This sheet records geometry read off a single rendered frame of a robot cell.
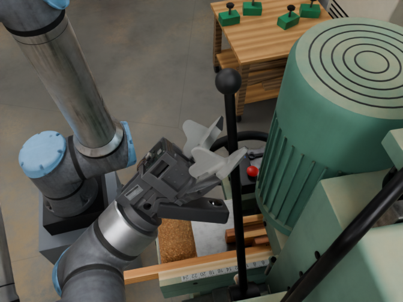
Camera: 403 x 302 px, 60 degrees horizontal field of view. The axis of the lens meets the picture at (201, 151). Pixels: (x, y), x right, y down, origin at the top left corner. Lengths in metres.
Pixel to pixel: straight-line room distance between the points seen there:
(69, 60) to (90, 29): 2.37
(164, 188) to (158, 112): 1.87
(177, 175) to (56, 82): 0.41
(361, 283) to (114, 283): 0.35
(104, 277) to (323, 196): 0.32
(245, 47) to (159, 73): 0.85
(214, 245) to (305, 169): 0.50
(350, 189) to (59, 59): 0.60
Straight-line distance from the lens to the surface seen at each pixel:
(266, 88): 2.26
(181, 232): 0.89
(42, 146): 1.15
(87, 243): 0.58
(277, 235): 0.76
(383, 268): 0.28
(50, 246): 1.39
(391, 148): 0.35
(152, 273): 0.86
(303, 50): 0.42
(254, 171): 0.87
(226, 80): 0.45
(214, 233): 0.93
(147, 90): 2.52
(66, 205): 1.26
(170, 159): 0.49
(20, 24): 0.73
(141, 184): 0.53
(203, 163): 0.48
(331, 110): 0.37
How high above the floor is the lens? 1.76
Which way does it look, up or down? 55 degrees down
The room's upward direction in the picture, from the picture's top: straight up
